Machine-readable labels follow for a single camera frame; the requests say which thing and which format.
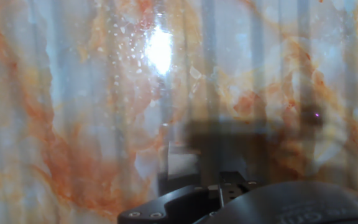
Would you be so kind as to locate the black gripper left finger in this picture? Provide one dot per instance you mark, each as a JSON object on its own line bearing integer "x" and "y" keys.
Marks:
{"x": 172, "y": 205}

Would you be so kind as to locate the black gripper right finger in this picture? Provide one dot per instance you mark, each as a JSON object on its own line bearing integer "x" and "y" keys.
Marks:
{"x": 238, "y": 186}

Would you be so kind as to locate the marble pattern sheet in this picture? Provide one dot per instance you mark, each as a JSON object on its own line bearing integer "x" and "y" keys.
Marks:
{"x": 73, "y": 109}

